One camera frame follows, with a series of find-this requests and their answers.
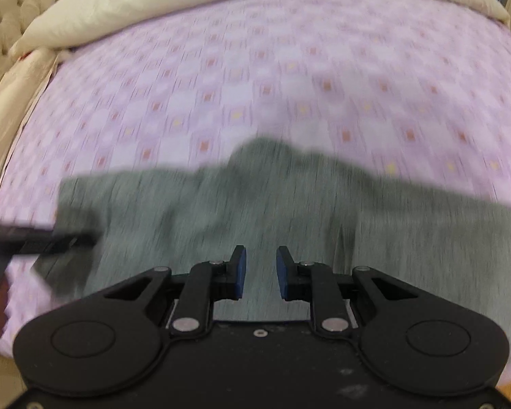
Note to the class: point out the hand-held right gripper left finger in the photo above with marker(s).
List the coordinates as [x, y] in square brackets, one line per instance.
[239, 272]

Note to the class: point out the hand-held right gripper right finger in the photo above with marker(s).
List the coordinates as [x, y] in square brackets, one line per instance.
[283, 273]

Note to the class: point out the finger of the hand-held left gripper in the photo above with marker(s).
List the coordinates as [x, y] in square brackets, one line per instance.
[55, 240]

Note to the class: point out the grey pants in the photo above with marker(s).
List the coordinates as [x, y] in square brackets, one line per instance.
[281, 204]

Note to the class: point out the pink patterned bedsheet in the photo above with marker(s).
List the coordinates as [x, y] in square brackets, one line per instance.
[247, 72]

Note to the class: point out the cream tufted headboard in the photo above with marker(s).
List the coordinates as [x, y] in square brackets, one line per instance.
[12, 4]

